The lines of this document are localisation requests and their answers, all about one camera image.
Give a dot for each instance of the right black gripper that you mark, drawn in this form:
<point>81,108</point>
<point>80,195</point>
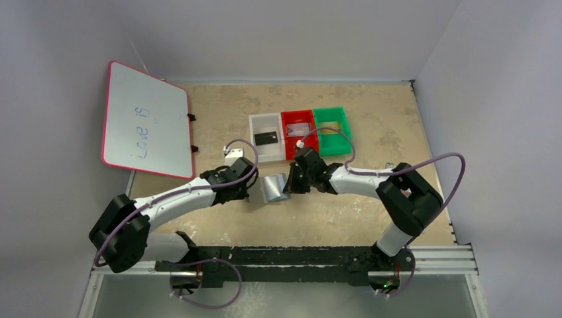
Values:
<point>294,176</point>

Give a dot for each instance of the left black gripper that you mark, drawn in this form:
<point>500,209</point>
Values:
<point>245,181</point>

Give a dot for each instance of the grey leather card holder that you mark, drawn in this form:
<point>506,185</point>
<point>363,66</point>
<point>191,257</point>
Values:
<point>269,189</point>

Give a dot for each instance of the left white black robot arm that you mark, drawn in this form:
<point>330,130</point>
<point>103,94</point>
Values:
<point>121,233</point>

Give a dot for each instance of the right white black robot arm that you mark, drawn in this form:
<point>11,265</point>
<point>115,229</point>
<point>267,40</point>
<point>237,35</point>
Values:
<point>410,201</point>

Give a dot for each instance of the black credit card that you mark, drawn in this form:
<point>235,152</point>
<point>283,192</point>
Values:
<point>264,138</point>

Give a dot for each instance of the silver pink credit card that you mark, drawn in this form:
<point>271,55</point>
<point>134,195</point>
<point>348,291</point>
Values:
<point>297,129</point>

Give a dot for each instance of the gold credit card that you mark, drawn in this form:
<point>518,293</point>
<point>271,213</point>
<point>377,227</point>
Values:
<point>329,127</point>

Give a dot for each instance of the green plastic bin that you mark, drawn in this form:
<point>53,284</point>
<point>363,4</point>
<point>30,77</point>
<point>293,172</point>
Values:
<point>333,144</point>

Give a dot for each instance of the white plastic bin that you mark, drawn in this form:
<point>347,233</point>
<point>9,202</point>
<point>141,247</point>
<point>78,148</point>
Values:
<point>264,123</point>

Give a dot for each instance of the red plastic bin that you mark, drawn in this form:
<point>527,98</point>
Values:
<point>291,117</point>

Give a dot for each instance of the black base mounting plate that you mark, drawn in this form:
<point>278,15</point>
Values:
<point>190,268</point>

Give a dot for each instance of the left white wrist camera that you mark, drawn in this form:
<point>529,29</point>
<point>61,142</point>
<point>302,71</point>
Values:
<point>232,154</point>

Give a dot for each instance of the white board with pink frame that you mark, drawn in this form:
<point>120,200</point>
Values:
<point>146,124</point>

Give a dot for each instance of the aluminium frame rail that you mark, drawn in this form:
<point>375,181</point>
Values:
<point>446,260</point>

